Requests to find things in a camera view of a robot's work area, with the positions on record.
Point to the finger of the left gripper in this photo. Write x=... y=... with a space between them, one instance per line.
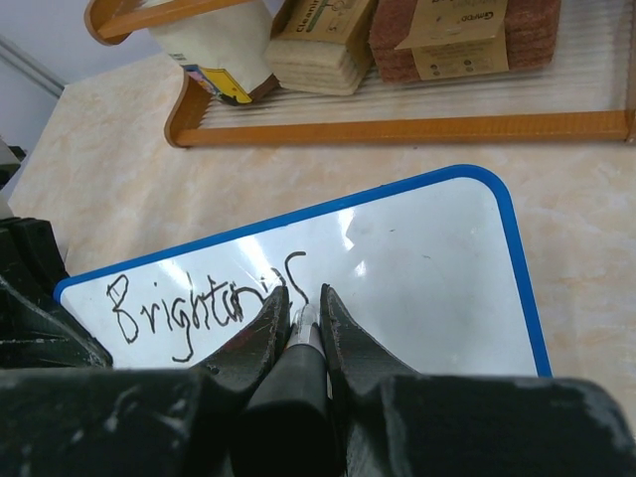
x=37 y=247
x=36 y=332

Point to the brown cardboard box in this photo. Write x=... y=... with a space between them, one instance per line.
x=321 y=47

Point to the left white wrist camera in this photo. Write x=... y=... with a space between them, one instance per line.
x=11 y=161

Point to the white bag left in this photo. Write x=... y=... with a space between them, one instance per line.
x=223 y=51

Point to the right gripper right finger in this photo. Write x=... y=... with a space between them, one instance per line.
x=394 y=421

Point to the blue framed whiteboard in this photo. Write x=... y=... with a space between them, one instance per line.
x=432 y=267

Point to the black white marker pen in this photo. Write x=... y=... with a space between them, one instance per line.
x=286 y=428

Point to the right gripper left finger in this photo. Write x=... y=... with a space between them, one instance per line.
x=170 y=422

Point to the wooden three tier rack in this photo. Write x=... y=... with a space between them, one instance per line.
x=587 y=93

